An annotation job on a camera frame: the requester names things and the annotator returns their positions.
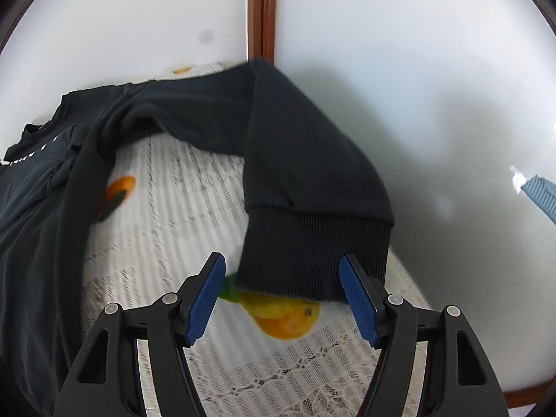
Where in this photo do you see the white fruit-print tablecloth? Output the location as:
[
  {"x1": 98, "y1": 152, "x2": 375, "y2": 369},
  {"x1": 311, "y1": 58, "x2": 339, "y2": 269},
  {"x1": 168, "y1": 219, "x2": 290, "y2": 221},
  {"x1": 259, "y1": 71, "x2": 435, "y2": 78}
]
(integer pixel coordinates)
[{"x1": 82, "y1": 61, "x2": 436, "y2": 417}]

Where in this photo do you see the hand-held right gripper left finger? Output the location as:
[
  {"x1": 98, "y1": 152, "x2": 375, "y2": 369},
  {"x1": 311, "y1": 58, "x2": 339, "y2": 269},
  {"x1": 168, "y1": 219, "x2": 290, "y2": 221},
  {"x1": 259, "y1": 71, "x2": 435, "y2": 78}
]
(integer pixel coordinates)
[{"x1": 52, "y1": 252, "x2": 227, "y2": 417}]

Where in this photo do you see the brown wooden low trim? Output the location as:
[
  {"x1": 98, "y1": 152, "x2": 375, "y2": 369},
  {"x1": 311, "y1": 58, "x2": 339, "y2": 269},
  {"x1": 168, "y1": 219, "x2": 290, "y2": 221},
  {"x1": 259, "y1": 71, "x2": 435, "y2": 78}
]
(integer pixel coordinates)
[{"x1": 506, "y1": 380, "x2": 553, "y2": 410}]

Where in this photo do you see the brown wooden upright trim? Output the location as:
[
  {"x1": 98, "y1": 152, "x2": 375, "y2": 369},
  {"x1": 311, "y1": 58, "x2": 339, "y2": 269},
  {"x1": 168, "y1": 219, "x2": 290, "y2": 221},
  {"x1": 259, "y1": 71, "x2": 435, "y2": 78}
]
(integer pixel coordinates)
[{"x1": 247, "y1": 0, "x2": 278, "y2": 64}]

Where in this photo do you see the black sweatshirt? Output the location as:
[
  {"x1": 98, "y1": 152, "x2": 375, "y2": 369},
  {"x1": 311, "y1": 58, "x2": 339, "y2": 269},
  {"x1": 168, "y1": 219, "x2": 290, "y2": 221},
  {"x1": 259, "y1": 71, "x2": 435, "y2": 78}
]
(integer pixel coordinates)
[{"x1": 0, "y1": 56, "x2": 396, "y2": 417}]

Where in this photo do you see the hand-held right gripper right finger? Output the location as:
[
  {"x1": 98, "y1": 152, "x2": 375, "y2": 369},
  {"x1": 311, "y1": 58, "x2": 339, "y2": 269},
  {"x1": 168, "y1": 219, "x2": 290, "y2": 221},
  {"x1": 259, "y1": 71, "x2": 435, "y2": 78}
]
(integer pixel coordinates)
[{"x1": 338, "y1": 254, "x2": 510, "y2": 417}]

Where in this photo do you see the light blue ribbed cloth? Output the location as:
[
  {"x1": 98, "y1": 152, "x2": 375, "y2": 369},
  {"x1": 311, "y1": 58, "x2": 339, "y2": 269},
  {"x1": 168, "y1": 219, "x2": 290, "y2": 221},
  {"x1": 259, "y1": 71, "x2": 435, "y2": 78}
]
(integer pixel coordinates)
[{"x1": 511, "y1": 166, "x2": 556, "y2": 223}]

